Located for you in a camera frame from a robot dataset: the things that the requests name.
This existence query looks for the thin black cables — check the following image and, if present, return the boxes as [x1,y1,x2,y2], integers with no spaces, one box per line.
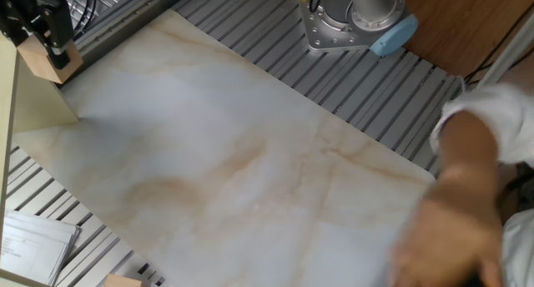
[462,11,534,86]

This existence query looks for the aluminium frame rail with bracket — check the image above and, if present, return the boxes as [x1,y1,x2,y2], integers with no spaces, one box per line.
[475,11,534,88]

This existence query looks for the stack of printed papers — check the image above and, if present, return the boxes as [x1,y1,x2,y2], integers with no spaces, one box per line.
[0,210,82,287]

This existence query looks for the large wooden block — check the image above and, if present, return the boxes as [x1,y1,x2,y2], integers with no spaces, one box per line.
[103,273,144,287]

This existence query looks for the person's bare forearm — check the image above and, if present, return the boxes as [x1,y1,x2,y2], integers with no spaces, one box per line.
[421,109,506,213]

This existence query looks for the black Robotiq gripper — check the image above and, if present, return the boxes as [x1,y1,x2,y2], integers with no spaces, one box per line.
[0,0,76,70]

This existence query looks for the person in white shirt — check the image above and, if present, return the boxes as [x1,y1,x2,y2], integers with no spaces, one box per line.
[429,82,534,287]

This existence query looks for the person's bare hand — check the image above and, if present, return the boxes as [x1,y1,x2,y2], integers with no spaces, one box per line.
[385,197,506,287]

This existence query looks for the white marble pattern board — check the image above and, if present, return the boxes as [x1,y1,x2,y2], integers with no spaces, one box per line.
[12,8,437,287]

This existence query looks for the small wooden cube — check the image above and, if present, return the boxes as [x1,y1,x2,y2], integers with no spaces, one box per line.
[16,32,84,85]

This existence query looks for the black cable bundle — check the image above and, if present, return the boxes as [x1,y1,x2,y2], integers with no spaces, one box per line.
[70,0,98,38]

